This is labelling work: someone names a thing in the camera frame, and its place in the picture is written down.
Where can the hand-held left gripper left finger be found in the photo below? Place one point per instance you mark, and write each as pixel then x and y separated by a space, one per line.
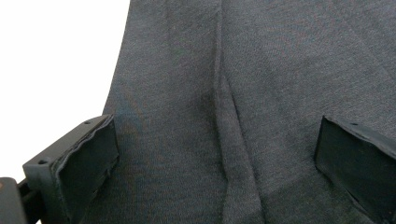
pixel 84 161

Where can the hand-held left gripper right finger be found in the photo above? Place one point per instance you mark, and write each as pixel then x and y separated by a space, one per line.
pixel 358 161

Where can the dark cloth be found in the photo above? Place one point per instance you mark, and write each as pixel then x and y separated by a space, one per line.
pixel 218 93

